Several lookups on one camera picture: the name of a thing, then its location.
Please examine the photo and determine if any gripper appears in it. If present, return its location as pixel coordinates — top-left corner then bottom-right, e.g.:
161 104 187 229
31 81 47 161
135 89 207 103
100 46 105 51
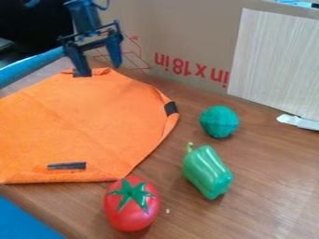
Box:
56 20 125 78

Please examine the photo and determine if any orange cloth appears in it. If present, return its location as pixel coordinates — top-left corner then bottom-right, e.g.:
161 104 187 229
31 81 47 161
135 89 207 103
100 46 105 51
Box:
0 66 183 185

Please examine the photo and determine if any green ball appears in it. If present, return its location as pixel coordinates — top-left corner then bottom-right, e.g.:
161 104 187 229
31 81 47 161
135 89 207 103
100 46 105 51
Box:
198 105 241 139

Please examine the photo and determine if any cardboard box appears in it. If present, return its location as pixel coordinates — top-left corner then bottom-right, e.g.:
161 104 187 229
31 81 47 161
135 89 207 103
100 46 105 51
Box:
73 0 319 94

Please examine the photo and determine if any red toy tomato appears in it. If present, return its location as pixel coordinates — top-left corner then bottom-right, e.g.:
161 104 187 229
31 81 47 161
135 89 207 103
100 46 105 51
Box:
102 176 161 233

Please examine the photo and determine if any green toy pepper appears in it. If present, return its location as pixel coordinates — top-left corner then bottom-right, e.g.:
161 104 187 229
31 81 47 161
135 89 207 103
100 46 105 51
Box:
180 142 235 201

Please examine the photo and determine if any white board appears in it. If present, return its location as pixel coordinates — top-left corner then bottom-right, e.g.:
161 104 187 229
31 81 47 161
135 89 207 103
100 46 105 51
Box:
225 7 319 122

